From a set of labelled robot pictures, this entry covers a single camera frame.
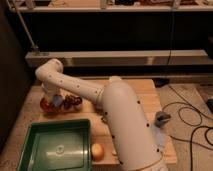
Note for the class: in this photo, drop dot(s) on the red bowl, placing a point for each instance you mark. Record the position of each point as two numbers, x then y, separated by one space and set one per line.
48 107

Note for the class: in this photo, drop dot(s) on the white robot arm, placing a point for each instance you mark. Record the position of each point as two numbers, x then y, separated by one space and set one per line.
133 139

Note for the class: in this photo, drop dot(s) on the white cup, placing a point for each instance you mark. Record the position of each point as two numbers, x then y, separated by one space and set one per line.
114 78

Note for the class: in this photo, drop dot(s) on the white shelf beam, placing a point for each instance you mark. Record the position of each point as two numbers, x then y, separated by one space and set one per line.
121 58

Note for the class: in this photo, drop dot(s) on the dark grape bunch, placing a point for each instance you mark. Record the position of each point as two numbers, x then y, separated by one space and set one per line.
71 101

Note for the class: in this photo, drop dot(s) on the grey blue toy figure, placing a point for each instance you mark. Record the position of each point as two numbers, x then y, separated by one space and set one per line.
161 118

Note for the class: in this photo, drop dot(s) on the yellow apple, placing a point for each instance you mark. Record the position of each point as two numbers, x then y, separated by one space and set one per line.
97 152

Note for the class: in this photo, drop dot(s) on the light blue cloth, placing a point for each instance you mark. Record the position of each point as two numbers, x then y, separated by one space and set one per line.
159 136

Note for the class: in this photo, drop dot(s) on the green plastic tray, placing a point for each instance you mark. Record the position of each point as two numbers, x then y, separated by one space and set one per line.
57 146

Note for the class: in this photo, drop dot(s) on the metal pole stand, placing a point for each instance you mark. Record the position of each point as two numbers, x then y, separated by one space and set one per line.
34 47

